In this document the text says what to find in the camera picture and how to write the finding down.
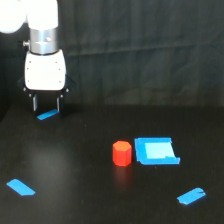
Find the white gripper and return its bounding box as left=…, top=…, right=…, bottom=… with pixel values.
left=18, top=50, right=75, bottom=114

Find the red octagonal block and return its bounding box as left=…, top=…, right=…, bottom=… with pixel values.
left=113, top=141, right=132, bottom=167

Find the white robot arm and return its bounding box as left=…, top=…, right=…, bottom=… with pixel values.
left=0, top=0, right=74, bottom=120

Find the blue tape strip back left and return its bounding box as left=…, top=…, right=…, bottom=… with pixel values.
left=37, top=109, right=59, bottom=121

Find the blue tape strip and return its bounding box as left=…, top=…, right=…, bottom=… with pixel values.
left=7, top=179, right=35, bottom=196
left=177, top=187, right=206, bottom=205
left=37, top=109, right=59, bottom=121

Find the black backdrop curtain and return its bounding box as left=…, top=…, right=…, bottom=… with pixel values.
left=0, top=0, right=224, bottom=108

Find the blue tape strip front left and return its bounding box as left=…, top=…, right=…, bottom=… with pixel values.
left=7, top=179, right=35, bottom=196

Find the blue tape strip front right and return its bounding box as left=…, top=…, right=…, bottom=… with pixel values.
left=177, top=187, right=206, bottom=205

